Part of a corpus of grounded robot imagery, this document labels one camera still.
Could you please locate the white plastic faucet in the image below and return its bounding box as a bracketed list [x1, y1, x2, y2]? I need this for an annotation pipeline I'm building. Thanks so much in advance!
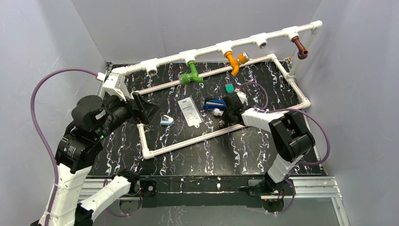
[212, 108, 225, 128]

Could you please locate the white PVC pipe frame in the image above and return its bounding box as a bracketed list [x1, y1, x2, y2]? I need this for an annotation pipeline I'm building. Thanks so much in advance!
[111, 20, 323, 160]

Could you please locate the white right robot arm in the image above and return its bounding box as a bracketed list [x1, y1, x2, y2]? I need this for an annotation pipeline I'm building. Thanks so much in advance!
[221, 92, 315, 195]

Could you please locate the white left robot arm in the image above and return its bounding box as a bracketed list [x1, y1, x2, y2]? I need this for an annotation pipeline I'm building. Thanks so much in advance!
[34, 92, 159, 226]

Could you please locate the teal small box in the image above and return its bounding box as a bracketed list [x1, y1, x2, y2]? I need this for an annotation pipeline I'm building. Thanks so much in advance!
[224, 84, 235, 94]

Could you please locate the blue stapler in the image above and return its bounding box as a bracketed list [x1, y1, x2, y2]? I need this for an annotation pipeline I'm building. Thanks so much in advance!
[203, 97, 226, 111]

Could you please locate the light blue small clip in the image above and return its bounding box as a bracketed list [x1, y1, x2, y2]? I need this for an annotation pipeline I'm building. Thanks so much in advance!
[160, 114, 175, 126]

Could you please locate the white plastic package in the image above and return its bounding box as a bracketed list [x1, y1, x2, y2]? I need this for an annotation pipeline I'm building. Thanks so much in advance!
[177, 97, 203, 128]

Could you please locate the orange plastic faucet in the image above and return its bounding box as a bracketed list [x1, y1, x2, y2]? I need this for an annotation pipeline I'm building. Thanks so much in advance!
[224, 51, 249, 77]

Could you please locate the green plastic faucet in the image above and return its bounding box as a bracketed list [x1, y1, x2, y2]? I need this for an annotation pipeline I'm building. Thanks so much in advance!
[179, 60, 204, 85]

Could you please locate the brown plastic faucet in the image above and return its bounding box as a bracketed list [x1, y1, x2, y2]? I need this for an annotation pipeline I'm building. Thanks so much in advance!
[291, 35, 309, 60]

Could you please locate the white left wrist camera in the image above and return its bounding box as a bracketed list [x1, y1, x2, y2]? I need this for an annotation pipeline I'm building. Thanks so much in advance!
[96, 73, 131, 102]

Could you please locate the black metal base rail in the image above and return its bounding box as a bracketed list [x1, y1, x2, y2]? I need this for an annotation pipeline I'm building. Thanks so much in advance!
[79, 174, 340, 216]

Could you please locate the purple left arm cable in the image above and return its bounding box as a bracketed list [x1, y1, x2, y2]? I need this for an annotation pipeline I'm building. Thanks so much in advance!
[30, 68, 100, 226]

